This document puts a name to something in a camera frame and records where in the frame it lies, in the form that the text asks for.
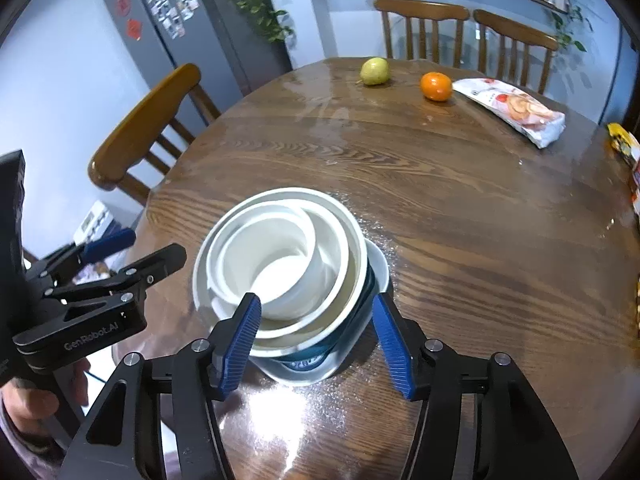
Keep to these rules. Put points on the green pear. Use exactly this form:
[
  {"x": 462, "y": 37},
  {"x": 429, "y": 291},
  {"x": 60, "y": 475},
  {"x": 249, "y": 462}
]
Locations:
[{"x": 375, "y": 71}]

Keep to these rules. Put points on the red square fridge sticker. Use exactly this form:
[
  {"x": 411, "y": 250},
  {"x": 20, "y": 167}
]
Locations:
[
  {"x": 133, "y": 29},
  {"x": 122, "y": 2}
]

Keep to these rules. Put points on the trailing green plant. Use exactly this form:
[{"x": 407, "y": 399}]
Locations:
[
  {"x": 260, "y": 0},
  {"x": 570, "y": 30}
]

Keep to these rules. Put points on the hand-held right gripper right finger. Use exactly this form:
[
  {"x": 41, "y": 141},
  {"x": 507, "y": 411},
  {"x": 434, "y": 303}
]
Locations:
[{"x": 392, "y": 345}]

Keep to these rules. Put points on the person's left hand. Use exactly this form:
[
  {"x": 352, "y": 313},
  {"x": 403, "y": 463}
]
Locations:
[{"x": 32, "y": 407}]

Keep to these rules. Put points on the orange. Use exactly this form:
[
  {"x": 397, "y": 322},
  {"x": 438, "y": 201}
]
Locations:
[{"x": 436, "y": 86}]

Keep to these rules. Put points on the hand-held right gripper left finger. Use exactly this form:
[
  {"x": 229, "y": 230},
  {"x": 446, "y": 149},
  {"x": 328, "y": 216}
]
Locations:
[{"x": 240, "y": 345}]

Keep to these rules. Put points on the white snack bag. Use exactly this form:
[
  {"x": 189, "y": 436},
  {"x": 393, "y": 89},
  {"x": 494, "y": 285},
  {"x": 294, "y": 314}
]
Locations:
[{"x": 515, "y": 110}]

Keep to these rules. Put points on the medium white bowl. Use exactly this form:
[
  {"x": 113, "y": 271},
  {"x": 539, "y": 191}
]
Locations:
[{"x": 331, "y": 255}]

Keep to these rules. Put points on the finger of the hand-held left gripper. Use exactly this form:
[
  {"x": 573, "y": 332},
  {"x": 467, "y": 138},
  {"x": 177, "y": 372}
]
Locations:
[
  {"x": 110, "y": 245},
  {"x": 155, "y": 262}
]

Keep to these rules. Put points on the yellow snack packet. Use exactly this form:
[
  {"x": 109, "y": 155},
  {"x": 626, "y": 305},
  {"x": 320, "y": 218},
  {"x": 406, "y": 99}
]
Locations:
[{"x": 625, "y": 142}]

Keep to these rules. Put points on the wooden chair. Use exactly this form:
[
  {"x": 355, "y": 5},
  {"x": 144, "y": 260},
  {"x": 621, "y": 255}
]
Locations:
[
  {"x": 145, "y": 115},
  {"x": 515, "y": 25},
  {"x": 420, "y": 7}
]

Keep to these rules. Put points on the grey fridge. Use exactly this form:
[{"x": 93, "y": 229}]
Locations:
[{"x": 150, "y": 60}]

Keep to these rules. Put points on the large white bowl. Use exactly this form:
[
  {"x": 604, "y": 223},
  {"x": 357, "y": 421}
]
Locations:
[{"x": 357, "y": 255}]

